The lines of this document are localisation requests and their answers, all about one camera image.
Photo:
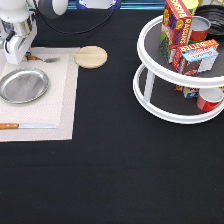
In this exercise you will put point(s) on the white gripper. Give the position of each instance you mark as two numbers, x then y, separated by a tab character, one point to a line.
18	38

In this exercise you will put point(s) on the fork with wooden handle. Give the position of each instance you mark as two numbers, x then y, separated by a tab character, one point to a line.
35	58

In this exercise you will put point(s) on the round silver metal plate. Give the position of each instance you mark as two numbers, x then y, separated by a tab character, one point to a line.
23	85

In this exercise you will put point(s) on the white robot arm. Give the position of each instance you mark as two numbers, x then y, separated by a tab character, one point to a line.
18	11

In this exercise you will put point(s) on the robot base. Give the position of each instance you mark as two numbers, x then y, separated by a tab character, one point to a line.
98	4

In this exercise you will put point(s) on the beige woven placemat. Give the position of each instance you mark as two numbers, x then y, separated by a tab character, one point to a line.
55	107

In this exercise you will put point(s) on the round wooden coaster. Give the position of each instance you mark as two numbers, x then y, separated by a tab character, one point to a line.
90	57

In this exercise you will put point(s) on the red raisins box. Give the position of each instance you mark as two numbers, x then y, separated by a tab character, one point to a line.
175	28

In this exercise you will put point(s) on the white two-tier turntable rack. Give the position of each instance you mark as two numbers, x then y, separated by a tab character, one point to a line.
152	67

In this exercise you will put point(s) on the small box lower tier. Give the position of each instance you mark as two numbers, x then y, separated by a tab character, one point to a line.
188	92

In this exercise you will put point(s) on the yellow green container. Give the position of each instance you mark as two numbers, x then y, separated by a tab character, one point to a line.
191	5

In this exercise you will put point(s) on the red can upper tier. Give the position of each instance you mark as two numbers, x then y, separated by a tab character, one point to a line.
199	29

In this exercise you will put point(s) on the red can tier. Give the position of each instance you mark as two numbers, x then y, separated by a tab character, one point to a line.
199	29
209	98

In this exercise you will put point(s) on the blue brown chocolate box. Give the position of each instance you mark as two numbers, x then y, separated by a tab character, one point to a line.
197	61

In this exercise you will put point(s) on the red butter box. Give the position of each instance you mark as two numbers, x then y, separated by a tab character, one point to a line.
195	46

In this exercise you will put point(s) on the red can lower tier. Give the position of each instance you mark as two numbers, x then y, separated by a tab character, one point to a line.
209	98

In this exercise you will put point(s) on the black bowl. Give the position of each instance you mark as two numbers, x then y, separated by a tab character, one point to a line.
215	14

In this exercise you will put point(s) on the knife with wooden handle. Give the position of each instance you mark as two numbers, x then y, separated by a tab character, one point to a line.
26	126

